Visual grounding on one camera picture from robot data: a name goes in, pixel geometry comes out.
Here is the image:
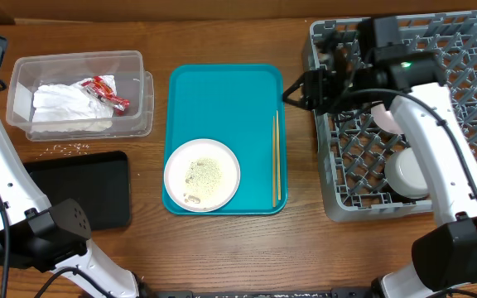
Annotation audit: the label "white napkin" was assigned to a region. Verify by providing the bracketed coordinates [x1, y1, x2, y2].
[74, 78, 113, 132]
[31, 84, 99, 132]

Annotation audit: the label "large white plate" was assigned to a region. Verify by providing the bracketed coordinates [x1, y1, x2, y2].
[164, 138, 241, 213]

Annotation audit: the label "grey small saucer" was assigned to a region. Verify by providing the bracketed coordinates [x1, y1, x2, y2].
[384, 147, 429, 199]

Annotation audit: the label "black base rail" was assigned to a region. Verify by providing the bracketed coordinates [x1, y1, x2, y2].
[149, 286, 373, 298]

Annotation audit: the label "red snack wrapper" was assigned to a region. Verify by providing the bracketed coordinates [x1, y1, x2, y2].
[80, 76, 130, 114]

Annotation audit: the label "wooden chopstick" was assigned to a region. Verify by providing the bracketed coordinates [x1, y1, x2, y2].
[272, 116, 277, 208]
[275, 110, 282, 201]

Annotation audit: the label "black plastic tray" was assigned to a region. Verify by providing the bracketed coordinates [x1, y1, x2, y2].
[24, 151, 132, 230]

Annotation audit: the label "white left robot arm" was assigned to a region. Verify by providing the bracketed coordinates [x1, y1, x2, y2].
[0, 37, 152, 297]

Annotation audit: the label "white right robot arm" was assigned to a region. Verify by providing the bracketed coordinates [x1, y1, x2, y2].
[291, 12, 477, 297]

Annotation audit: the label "grey dishwasher rack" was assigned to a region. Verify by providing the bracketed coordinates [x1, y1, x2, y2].
[314, 11, 477, 222]

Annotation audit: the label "scattered rice grains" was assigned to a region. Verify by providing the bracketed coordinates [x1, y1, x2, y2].
[36, 142, 89, 160]

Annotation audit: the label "teal plastic serving tray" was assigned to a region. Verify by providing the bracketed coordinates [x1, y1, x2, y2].
[164, 64, 288, 215]

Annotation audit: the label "clear plastic waste bin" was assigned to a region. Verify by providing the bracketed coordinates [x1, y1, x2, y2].
[6, 50, 154, 142]

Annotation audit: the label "pink plastic bowl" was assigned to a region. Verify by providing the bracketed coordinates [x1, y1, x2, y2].
[371, 103, 403, 135]

